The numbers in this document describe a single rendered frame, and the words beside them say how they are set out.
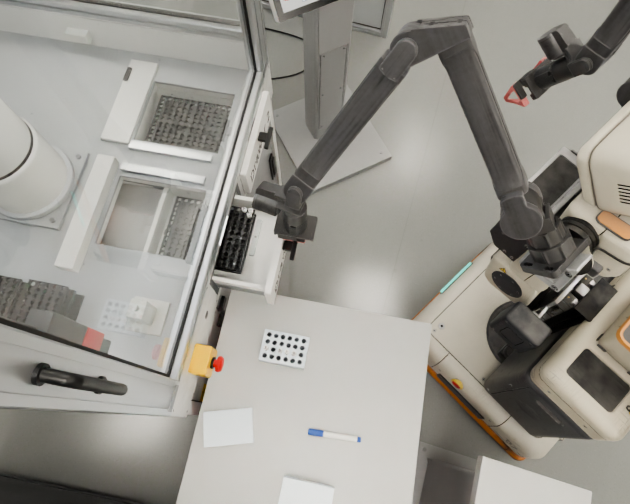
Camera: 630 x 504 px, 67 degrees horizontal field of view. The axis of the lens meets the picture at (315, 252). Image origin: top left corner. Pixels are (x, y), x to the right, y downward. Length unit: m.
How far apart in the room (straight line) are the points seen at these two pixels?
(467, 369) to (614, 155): 1.10
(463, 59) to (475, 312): 1.25
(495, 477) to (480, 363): 0.61
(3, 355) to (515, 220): 0.83
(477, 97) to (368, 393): 0.81
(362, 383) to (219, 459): 0.42
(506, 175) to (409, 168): 1.52
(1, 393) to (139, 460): 1.64
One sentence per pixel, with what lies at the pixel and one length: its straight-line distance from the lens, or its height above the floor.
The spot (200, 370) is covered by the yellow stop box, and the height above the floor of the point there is 0.91.
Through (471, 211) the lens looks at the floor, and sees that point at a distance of 2.43.
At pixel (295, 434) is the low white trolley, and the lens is 1.34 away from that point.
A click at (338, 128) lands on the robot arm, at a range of 0.97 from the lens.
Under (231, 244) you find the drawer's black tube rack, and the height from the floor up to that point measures 0.90.
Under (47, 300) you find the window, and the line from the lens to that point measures 0.66.
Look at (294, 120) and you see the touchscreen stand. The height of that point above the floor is 0.04.
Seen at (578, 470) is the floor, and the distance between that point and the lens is 2.36.
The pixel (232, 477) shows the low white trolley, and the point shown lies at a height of 0.76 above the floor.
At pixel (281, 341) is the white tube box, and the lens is 1.32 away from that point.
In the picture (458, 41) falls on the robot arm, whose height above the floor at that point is 1.49.
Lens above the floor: 2.10
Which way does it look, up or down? 70 degrees down
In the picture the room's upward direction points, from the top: 1 degrees clockwise
